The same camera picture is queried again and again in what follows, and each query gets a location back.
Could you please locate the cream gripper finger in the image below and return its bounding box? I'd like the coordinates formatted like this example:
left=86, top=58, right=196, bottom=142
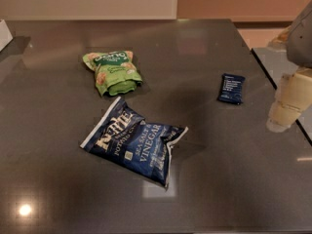
left=266, top=66, right=312, bottom=133

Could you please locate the dark blue rxbar wrapper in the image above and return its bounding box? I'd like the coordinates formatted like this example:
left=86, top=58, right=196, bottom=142
left=217, top=73, right=246, bottom=105

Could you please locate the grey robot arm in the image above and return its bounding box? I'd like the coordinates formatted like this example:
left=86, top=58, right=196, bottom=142
left=266, top=1, right=312, bottom=133

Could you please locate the blue Kettle chip bag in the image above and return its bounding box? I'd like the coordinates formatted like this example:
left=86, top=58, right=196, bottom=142
left=80, top=97, right=188, bottom=187

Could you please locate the green snack bag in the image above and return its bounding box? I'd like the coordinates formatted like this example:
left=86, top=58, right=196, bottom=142
left=83, top=51, right=142, bottom=97

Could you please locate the white box at table edge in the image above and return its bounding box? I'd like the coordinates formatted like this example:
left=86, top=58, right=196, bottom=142
left=0, top=19, right=13, bottom=52

